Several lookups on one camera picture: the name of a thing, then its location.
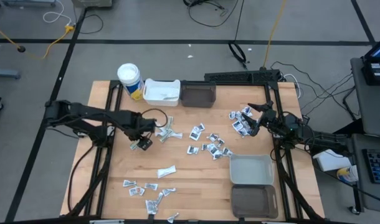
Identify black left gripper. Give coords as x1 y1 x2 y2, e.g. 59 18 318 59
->
124 112 157 152

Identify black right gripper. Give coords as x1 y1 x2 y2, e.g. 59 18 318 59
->
241 100 278 137

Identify black perforated bar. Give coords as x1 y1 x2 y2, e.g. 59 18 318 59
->
204 68 282 85

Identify light grey plastic bin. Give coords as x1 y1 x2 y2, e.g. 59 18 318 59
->
229 154 275 187

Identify white plastic bin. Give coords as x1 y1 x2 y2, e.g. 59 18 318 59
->
142 78 181 107

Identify dark translucent plastic bin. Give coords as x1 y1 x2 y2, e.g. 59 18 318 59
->
230 184 280 220
179 80 217 109

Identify disinfectant wipes canister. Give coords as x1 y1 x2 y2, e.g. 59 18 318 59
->
116 62 146 100
336 165 359 185

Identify white tissue box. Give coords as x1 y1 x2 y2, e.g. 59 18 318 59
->
313 149 353 172

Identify black desk bar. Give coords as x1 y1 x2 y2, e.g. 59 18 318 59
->
333 119 365 136

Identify grey desk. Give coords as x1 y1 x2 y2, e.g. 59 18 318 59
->
351 133 380 215
350 57 380 138

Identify black laptop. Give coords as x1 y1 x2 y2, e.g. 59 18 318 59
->
361 32 380 86

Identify black keyboard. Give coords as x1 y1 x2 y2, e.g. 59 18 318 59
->
361 148 380 185

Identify grey box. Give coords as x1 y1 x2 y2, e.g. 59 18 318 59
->
71 0 113 9

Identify grey metal foot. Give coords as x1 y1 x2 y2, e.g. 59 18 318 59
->
0 68 22 80

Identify grey metal base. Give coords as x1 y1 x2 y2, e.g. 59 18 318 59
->
0 0 57 7

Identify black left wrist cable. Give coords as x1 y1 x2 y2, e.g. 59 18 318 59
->
141 107 169 129

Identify black coiled cable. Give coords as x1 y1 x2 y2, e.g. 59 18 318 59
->
228 41 249 70

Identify yellow hanging cable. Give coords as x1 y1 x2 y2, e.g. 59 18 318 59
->
262 0 288 70

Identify black left arm base cable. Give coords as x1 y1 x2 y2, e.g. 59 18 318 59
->
67 143 96 214

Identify black cable bundle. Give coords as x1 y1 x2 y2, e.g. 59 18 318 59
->
270 60 362 123

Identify black straight cable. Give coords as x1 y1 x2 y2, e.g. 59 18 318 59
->
234 0 245 41

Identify black floor cable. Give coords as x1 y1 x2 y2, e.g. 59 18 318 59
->
74 6 104 35

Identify black tangled floor cables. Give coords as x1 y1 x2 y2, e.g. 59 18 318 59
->
183 0 240 28

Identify yellow floor cable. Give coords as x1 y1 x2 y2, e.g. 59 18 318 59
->
0 22 76 60

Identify white floor cable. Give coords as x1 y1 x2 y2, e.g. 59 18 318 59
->
42 0 74 27

